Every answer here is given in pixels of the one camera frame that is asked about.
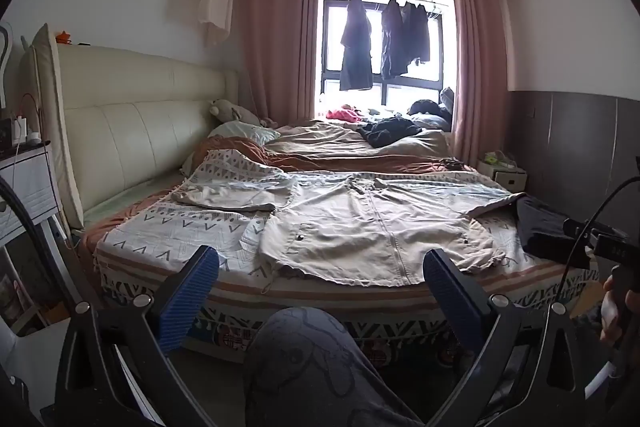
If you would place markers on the person's leg in grey pants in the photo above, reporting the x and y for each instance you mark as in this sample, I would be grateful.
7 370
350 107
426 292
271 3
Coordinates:
310 372

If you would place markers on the white pillow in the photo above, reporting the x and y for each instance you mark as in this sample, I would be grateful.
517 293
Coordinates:
245 132

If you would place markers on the beige jacket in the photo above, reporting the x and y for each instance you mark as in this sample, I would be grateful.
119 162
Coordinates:
350 232

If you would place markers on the red garment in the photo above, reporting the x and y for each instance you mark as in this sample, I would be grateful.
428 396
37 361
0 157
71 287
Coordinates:
342 113

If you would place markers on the brown and beige duvet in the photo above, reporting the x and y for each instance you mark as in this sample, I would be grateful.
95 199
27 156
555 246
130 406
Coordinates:
325 139

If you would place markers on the dark grey cushion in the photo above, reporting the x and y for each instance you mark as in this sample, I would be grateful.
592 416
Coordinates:
425 108

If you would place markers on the person's right hand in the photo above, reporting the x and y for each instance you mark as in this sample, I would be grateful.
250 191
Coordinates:
607 312

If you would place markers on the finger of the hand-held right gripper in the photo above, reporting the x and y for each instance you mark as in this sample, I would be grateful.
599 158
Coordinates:
577 227

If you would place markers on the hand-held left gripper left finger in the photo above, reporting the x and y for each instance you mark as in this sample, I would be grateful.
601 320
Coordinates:
187 302

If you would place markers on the beige plush toy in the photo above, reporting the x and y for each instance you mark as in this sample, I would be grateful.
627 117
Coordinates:
235 111

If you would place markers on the small dark object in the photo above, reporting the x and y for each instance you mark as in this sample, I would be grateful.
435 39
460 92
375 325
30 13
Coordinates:
452 165

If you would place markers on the pink curtain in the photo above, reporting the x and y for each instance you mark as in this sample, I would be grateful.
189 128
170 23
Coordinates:
480 57
280 32

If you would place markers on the white nightstand with drawer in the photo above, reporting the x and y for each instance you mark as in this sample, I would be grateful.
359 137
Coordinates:
30 187

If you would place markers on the dark framed window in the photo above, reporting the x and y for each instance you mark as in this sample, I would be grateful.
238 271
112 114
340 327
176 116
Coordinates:
385 94

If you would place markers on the cream leather bed headboard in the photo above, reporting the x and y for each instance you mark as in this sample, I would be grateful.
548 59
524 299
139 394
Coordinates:
125 132

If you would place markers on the white patterned blanket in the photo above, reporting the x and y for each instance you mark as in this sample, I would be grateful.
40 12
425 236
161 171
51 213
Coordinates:
150 232

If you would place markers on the dark hanging clothes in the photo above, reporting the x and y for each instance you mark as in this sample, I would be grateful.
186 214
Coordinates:
402 37

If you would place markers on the small orange toy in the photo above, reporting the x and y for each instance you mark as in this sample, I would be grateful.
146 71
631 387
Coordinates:
64 37

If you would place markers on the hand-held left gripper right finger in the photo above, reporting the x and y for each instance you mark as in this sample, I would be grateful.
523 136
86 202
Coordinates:
450 297

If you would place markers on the white bedside cabinet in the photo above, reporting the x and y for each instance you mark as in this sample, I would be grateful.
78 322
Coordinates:
505 179

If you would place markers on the dark hanging jacket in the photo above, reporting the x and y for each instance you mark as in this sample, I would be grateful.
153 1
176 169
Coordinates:
356 47

